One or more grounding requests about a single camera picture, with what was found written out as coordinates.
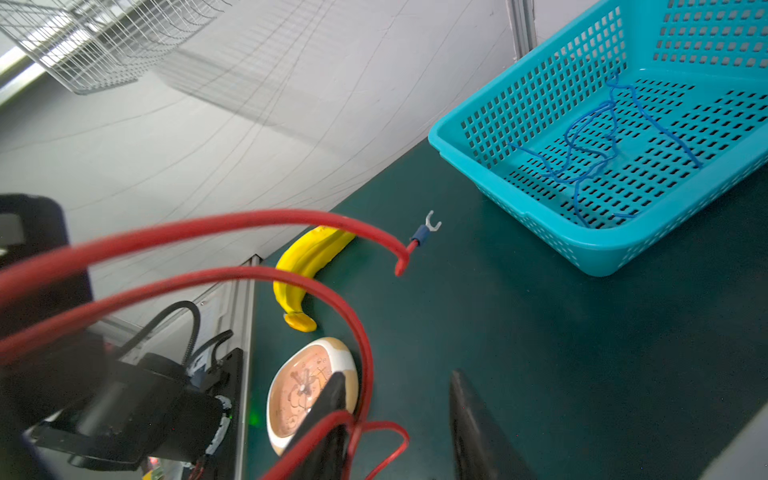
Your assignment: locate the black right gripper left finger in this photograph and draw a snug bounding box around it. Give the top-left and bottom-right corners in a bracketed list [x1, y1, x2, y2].
[281, 371, 349, 480]

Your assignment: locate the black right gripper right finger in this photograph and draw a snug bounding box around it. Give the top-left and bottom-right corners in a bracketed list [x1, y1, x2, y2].
[449, 369, 536, 479]

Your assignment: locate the red cable bundle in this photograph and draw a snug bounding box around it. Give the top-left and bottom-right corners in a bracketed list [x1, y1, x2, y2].
[0, 208, 444, 480]

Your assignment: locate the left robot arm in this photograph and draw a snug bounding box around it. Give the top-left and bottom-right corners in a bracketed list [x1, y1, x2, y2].
[1, 194, 243, 479]

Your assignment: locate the yellow banana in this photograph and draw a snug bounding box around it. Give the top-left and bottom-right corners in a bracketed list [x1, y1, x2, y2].
[273, 226, 356, 333]

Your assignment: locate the teal plastic basket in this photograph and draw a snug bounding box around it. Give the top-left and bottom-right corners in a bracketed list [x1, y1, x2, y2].
[429, 1, 767, 277]

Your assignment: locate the blue cable in basket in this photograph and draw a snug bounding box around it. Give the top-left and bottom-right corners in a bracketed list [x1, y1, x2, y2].
[515, 71, 703, 228]

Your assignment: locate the white wire wall basket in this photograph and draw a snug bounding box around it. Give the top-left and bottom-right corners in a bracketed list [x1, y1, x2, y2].
[1, 0, 234, 95]

